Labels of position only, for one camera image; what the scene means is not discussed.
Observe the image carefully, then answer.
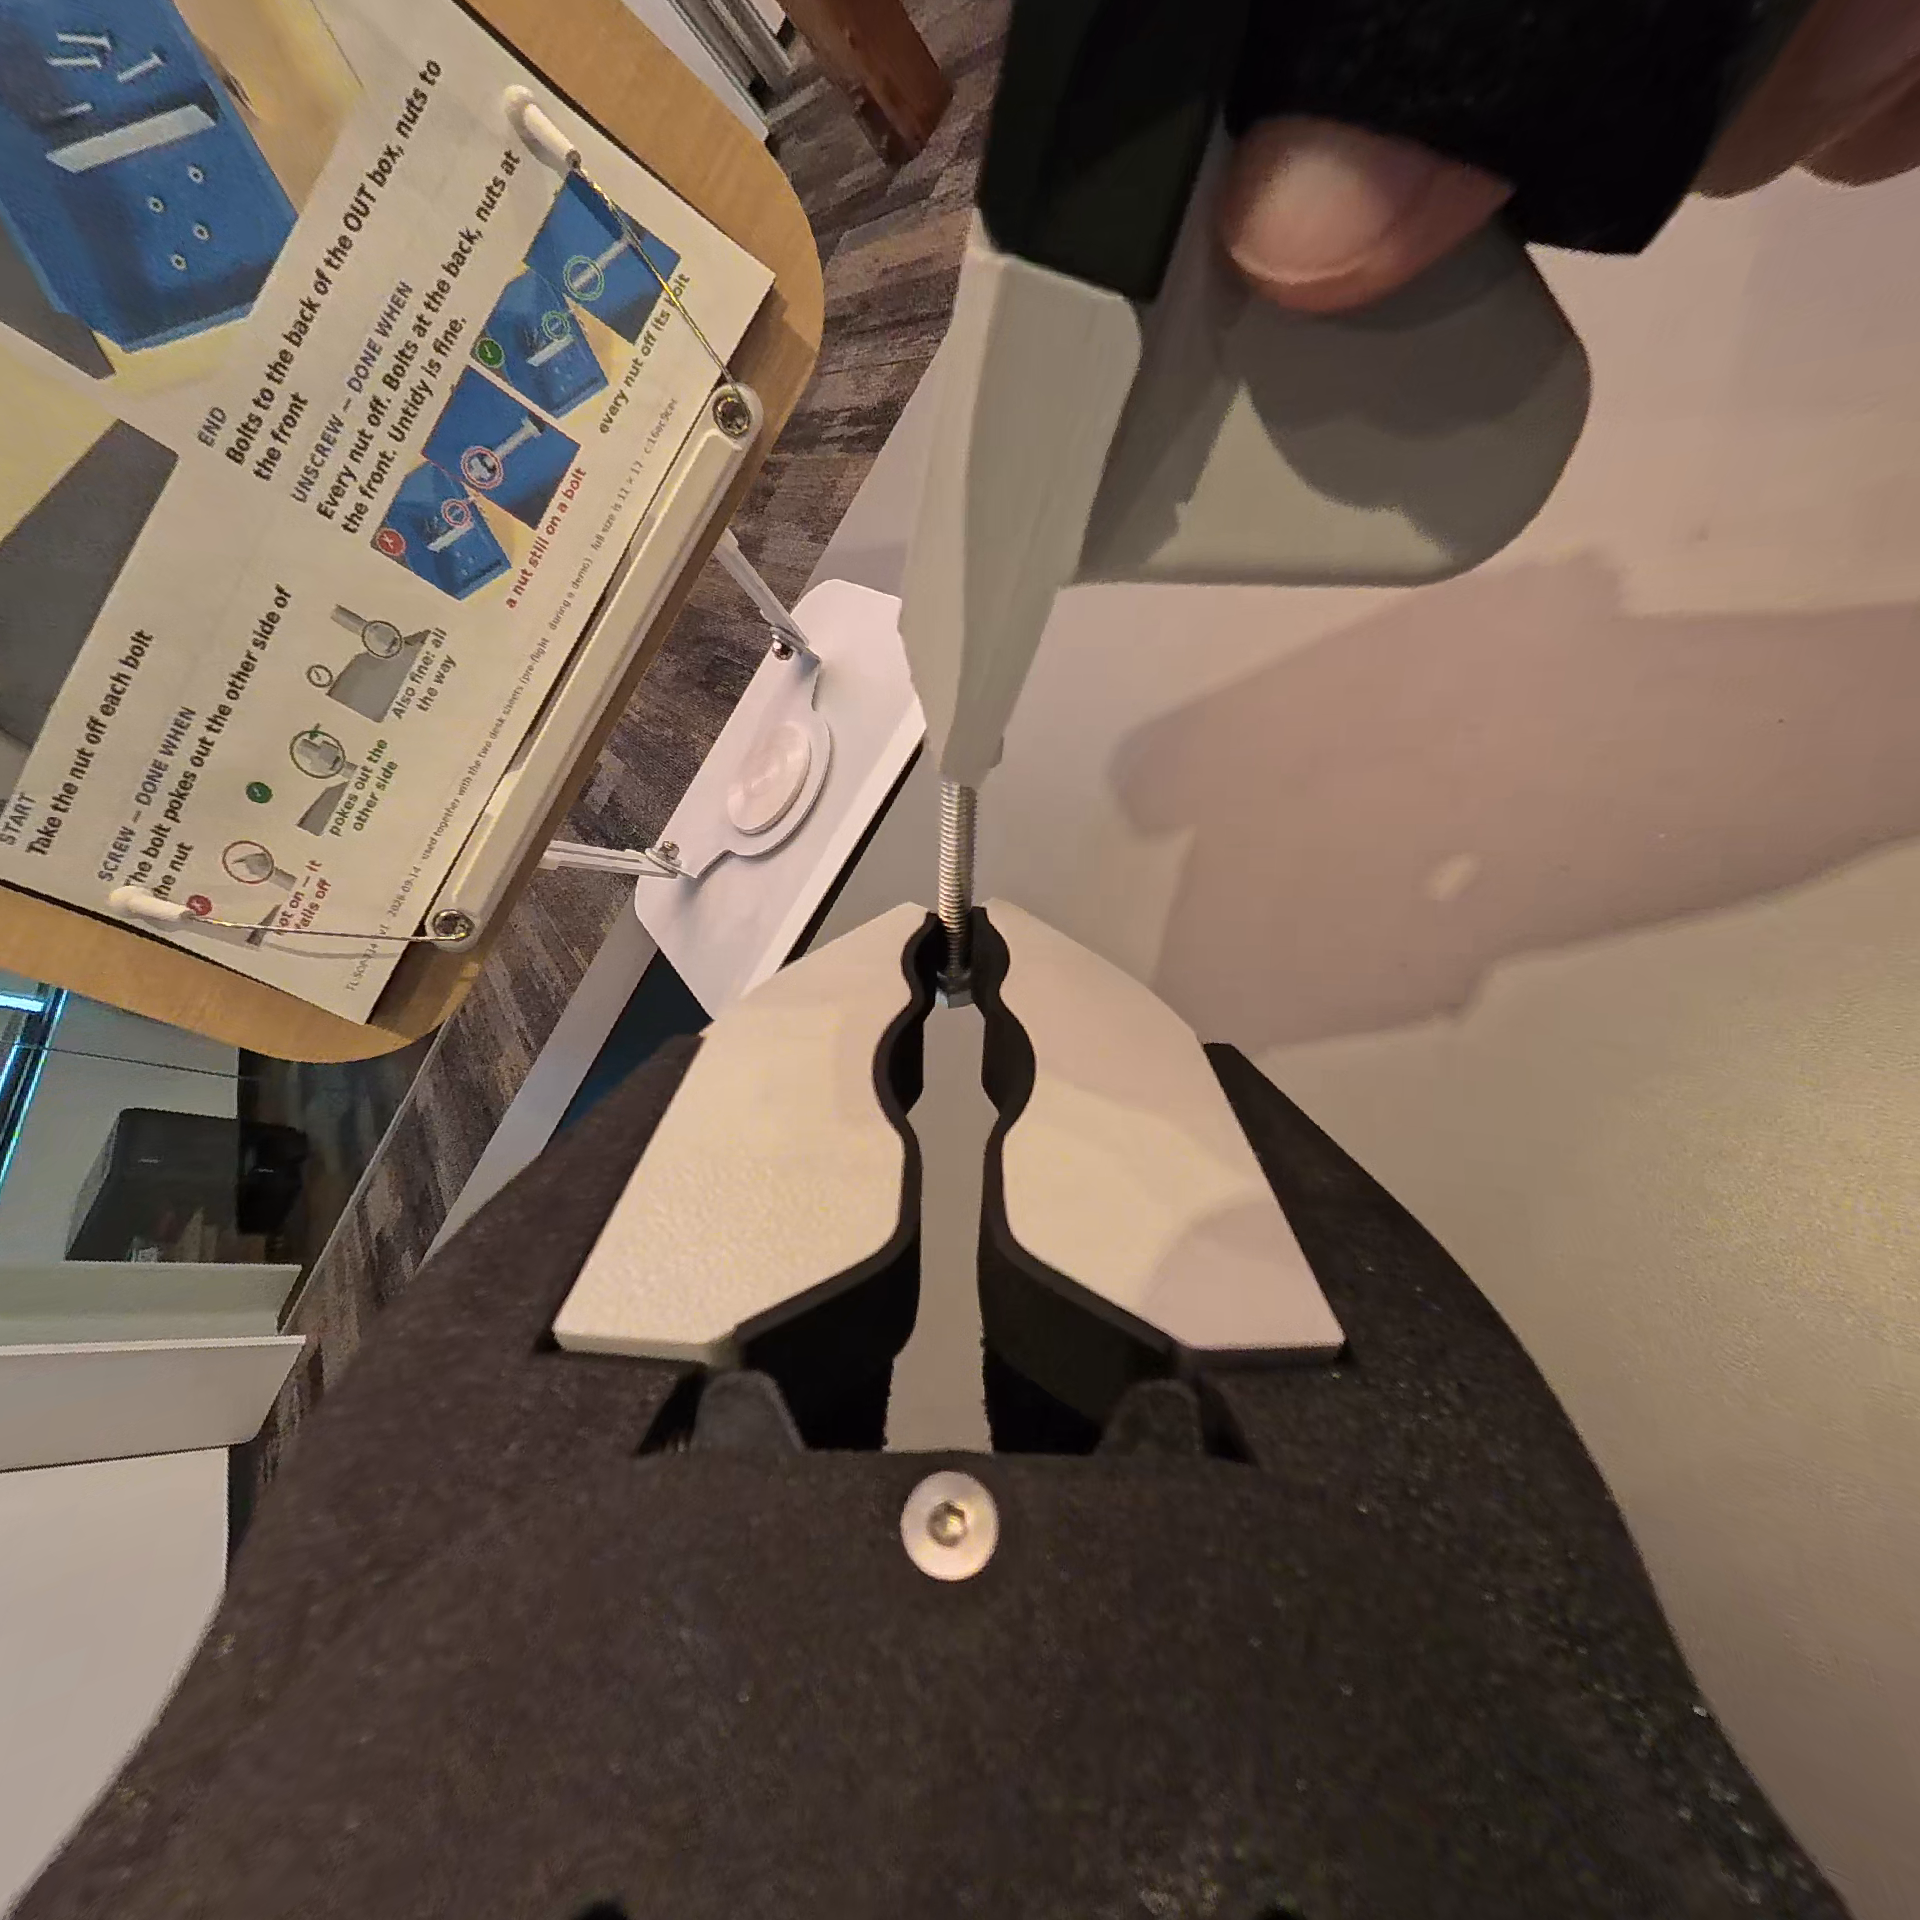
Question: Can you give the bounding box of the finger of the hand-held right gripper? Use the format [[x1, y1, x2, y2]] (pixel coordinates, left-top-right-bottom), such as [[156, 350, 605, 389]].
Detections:
[[895, 244, 1145, 781]]

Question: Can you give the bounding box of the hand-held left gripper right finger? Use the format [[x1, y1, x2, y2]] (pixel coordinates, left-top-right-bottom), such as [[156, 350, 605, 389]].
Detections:
[[972, 895, 1345, 1448]]

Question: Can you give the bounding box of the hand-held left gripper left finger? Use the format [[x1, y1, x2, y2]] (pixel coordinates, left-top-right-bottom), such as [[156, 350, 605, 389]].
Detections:
[[549, 900, 935, 1448]]

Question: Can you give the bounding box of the silver bolt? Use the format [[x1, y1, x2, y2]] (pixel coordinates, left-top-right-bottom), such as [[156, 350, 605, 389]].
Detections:
[[932, 772, 984, 1011]]

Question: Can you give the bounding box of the grey desk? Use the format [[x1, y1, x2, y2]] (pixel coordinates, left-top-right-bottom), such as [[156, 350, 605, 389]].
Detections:
[[526, 150, 1920, 1906]]

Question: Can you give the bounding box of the person's right hand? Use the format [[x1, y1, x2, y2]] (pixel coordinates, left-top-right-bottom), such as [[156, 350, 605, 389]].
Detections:
[[1223, 0, 1920, 312]]

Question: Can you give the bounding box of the light wooden board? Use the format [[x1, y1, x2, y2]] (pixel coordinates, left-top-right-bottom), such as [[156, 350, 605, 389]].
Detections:
[[0, 0, 828, 1067]]

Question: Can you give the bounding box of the printed instruction sheet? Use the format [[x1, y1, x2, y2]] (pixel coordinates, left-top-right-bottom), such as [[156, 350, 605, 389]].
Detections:
[[0, 0, 777, 1024]]

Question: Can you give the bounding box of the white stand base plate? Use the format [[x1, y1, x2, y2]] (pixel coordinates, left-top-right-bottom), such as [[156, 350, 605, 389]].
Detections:
[[427, 382, 927, 1011]]

